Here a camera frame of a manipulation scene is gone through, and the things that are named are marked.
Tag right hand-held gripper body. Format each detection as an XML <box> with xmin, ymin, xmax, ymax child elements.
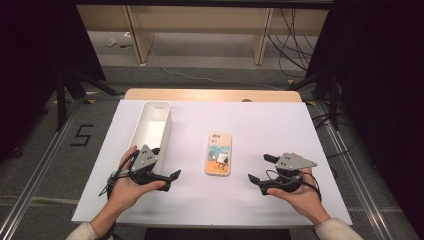
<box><xmin>260</xmin><ymin>152</ymin><xmax>318</xmax><ymax>196</ymax></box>

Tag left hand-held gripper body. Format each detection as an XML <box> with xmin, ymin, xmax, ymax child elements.
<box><xmin>129</xmin><ymin>143</ymin><xmax>168</xmax><ymax>193</ymax></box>

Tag white plastic bin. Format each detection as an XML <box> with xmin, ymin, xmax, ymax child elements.
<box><xmin>128</xmin><ymin>100</ymin><xmax>173</xmax><ymax>168</ymax></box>

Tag cream illustrated phone case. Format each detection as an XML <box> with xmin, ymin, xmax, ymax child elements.
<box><xmin>204</xmin><ymin>132</ymin><xmax>233</xmax><ymax>177</ymax></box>

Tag person's left hand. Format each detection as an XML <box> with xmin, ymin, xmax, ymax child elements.
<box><xmin>106</xmin><ymin>145</ymin><xmax>167</xmax><ymax>214</ymax></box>

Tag person's right hand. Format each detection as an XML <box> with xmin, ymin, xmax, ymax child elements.
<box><xmin>266</xmin><ymin>167</ymin><xmax>332</xmax><ymax>226</ymax></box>

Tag white table sheet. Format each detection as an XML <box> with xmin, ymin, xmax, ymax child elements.
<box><xmin>71</xmin><ymin>98</ymin><xmax>353</xmax><ymax>228</ymax></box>

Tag black metal stand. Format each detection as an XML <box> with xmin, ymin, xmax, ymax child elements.
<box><xmin>289</xmin><ymin>70</ymin><xmax>342</xmax><ymax>132</ymax></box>
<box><xmin>54</xmin><ymin>69</ymin><xmax>127</xmax><ymax>132</ymax></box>

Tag black curtain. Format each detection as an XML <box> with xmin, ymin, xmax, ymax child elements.
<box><xmin>305</xmin><ymin>0</ymin><xmax>424</xmax><ymax>233</ymax></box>
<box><xmin>0</xmin><ymin>0</ymin><xmax>107</xmax><ymax>163</ymax></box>

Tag light wooden shelf unit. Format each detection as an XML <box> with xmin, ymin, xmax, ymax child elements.
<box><xmin>76</xmin><ymin>4</ymin><xmax>330</xmax><ymax>67</ymax></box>

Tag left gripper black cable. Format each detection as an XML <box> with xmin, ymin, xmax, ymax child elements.
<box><xmin>98</xmin><ymin>149</ymin><xmax>141</xmax><ymax>198</ymax></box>

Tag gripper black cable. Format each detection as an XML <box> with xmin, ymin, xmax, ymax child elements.
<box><xmin>265</xmin><ymin>169</ymin><xmax>323</xmax><ymax>202</ymax></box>
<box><xmin>98</xmin><ymin>149</ymin><xmax>141</xmax><ymax>198</ymax></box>

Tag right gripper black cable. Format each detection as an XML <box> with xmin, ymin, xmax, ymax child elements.
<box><xmin>265</xmin><ymin>169</ymin><xmax>323</xmax><ymax>202</ymax></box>

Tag black floor cables by rail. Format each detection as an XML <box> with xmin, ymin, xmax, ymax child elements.
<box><xmin>312</xmin><ymin>112</ymin><xmax>358</xmax><ymax>159</ymax></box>

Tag aluminium floor rail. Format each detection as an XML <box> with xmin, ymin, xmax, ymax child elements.
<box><xmin>0</xmin><ymin>99</ymin><xmax>85</xmax><ymax>240</ymax></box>
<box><xmin>315</xmin><ymin>100</ymin><xmax>399</xmax><ymax>240</ymax></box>

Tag bundle of black floor cables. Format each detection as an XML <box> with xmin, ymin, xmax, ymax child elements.
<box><xmin>267</xmin><ymin>8</ymin><xmax>317</xmax><ymax>80</ymax></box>

